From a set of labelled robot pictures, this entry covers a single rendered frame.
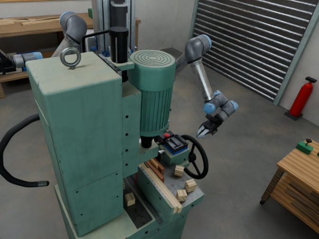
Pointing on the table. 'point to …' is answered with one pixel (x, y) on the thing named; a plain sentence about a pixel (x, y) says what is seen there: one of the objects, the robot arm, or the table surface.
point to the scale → (152, 182)
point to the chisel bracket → (147, 152)
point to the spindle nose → (146, 141)
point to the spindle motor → (153, 88)
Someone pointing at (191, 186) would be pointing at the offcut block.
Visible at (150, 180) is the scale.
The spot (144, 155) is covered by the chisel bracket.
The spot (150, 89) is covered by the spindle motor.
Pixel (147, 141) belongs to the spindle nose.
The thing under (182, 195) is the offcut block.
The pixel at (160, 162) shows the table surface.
